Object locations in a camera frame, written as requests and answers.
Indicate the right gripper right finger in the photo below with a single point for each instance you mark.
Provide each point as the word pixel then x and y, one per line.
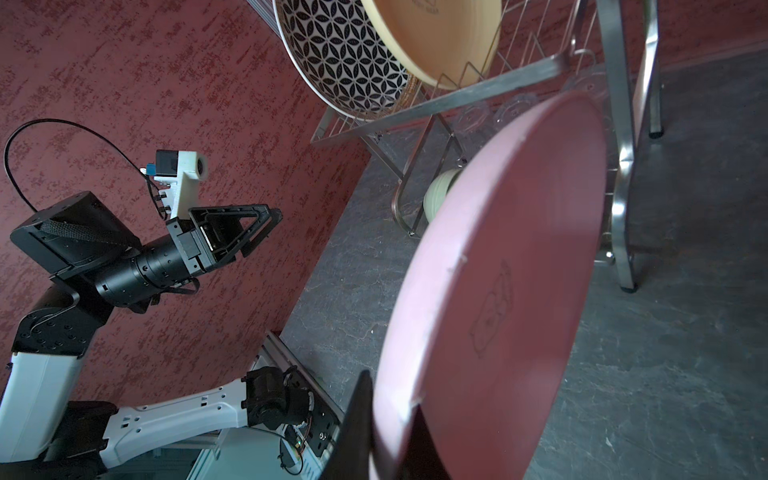
pixel 421 460

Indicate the pale green bowl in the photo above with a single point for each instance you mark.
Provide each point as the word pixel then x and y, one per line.
pixel 437 192

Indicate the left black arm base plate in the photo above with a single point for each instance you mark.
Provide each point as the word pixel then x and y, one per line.
pixel 321 429

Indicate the yellow bear plate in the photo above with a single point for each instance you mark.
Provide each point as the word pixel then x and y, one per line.
pixel 446 44

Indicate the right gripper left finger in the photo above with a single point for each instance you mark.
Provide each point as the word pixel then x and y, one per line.
pixel 351 454

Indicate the steel two-tier dish rack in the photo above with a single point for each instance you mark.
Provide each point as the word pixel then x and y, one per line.
pixel 559 83

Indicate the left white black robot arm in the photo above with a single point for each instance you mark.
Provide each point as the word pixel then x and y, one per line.
pixel 96 265

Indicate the white patterned deep plate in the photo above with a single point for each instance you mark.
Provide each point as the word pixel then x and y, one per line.
pixel 340 56

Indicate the left base circuit board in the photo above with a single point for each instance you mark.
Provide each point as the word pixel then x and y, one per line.
pixel 293 444

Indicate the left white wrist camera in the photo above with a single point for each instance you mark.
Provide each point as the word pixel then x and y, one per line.
pixel 176 177

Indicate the pink bear plate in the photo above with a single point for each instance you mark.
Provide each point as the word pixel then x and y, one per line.
pixel 485 320

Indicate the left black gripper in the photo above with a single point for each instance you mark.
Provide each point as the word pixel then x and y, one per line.
pixel 211 237

